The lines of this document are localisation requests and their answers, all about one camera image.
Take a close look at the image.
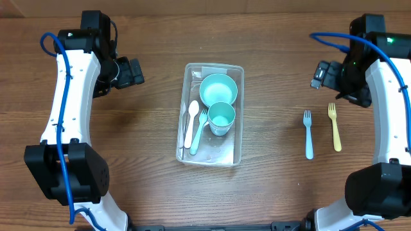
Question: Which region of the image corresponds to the yellow plastic fork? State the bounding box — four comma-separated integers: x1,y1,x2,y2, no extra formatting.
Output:
328,103,342,152

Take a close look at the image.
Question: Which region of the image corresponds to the light blue plastic fork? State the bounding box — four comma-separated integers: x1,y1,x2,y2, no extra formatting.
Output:
303,110,314,160

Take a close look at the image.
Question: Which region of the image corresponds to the white plastic spoon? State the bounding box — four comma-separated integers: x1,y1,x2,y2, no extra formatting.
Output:
184,100,199,149

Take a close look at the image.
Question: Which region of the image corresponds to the green plastic fork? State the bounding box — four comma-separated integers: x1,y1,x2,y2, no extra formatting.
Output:
190,109,208,155

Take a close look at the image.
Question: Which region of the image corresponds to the teal bowl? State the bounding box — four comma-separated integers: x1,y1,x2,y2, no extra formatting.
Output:
199,74,238,108

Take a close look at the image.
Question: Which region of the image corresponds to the green cup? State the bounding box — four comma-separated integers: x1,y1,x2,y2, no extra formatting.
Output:
208,102,236,128

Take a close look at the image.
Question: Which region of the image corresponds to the blue cup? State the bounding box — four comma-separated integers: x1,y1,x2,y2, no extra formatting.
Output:
211,127,229,136

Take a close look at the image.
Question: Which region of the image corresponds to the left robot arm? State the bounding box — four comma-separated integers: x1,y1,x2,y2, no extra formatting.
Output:
24,26,144,230

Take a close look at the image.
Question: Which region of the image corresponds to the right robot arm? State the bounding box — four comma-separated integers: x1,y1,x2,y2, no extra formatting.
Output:
303,31,410,230

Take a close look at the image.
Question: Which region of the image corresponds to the clear plastic container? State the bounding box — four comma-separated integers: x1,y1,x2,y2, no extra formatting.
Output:
176,63,244,167

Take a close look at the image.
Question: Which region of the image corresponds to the right blue cable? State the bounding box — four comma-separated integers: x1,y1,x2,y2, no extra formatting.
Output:
309,31,411,231

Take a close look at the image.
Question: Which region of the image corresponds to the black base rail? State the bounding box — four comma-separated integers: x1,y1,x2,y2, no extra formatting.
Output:
128,219,315,231

